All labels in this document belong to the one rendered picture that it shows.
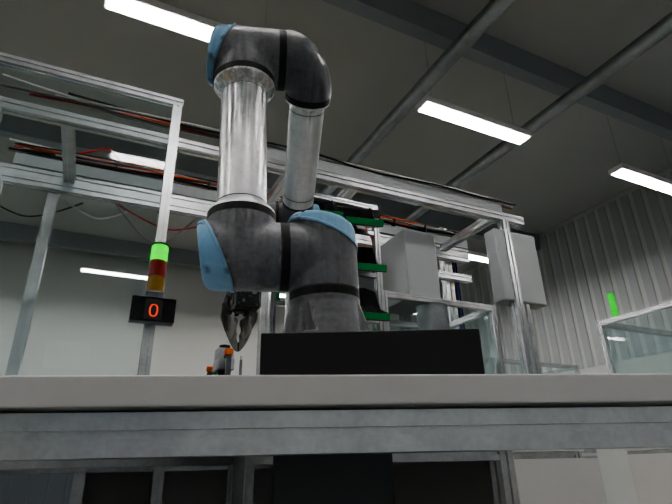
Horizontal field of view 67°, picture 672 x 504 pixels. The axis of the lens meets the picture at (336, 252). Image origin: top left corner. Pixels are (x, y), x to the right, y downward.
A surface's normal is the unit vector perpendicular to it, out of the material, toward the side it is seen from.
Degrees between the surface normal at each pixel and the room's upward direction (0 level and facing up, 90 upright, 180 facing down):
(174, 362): 90
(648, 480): 90
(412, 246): 90
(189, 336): 90
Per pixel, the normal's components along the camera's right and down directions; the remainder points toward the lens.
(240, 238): 0.17, -0.39
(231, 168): -0.22, -0.36
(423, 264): 0.42, -0.37
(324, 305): -0.04, -0.61
